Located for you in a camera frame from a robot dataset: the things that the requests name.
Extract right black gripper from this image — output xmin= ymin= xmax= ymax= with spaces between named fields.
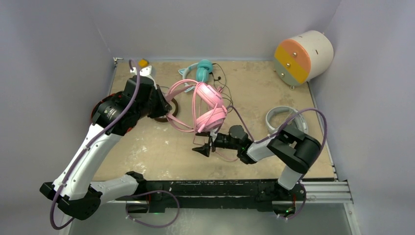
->
xmin=192 ymin=128 xmax=240 ymax=157

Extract brown silver headphones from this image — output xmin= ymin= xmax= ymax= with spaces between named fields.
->
xmin=154 ymin=85 xmax=180 ymax=123

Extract pink headphones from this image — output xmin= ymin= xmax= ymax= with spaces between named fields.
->
xmin=168 ymin=79 xmax=228 ymax=140

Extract white grey headphones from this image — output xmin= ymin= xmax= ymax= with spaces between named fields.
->
xmin=265 ymin=106 xmax=309 ymax=134

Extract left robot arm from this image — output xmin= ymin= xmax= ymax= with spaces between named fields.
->
xmin=40 ymin=75 xmax=171 ymax=220

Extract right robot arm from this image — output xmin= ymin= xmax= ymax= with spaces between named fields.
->
xmin=192 ymin=125 xmax=322 ymax=199

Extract red black headphones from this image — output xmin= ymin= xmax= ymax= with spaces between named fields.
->
xmin=91 ymin=91 xmax=135 ymax=136

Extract teal cat ear headphones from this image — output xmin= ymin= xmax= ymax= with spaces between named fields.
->
xmin=178 ymin=60 xmax=233 ymax=107

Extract small yellow block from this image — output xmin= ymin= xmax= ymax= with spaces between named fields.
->
xmin=138 ymin=59 xmax=149 ymax=68

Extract round pastel drawer cabinet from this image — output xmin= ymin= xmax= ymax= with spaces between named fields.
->
xmin=274 ymin=30 xmax=334 ymax=87

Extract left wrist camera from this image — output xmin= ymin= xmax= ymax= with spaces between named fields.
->
xmin=130 ymin=65 xmax=156 ymax=78

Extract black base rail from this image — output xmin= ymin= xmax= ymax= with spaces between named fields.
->
xmin=119 ymin=177 xmax=306 ymax=215

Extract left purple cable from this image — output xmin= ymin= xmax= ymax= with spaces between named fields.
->
xmin=49 ymin=59 xmax=180 ymax=230

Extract aluminium frame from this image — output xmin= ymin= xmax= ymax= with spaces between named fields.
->
xmin=51 ymin=60 xmax=352 ymax=223

